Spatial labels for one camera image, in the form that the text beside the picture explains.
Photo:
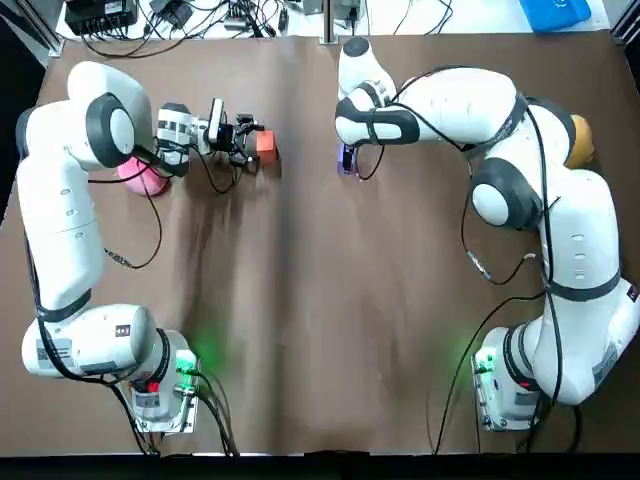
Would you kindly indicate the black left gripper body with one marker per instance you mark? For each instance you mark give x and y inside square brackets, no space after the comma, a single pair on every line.
[229,137]

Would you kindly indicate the purple foam block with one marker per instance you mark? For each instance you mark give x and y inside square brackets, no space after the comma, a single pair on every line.
[343,160]

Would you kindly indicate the orange foam block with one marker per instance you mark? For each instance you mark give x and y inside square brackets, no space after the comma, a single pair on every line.
[266,145]

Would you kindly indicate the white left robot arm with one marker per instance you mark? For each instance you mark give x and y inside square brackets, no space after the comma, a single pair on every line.
[60,200]

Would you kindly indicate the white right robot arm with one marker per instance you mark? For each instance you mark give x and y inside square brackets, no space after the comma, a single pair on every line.
[575,225]

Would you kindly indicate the pink plush toy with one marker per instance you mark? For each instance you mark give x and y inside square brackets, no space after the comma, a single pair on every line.
[142,180]

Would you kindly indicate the usb hub with plugs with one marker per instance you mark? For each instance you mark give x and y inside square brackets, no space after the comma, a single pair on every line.
[237,17]

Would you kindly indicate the small black power adapter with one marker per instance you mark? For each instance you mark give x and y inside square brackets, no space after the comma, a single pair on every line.
[170,12]

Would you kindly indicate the yellow plush toy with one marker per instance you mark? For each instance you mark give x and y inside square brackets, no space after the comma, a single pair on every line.
[581,142]

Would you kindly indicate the blue plastic tray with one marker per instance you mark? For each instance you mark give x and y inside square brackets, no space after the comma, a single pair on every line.
[560,14]

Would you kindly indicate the aluminium profile post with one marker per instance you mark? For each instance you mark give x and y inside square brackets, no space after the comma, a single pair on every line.
[331,22]

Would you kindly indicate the black network switch box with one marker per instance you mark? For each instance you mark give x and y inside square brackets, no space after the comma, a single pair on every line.
[100,15]

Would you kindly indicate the aluminium table frame rail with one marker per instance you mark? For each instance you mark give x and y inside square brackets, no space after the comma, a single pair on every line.
[56,42]

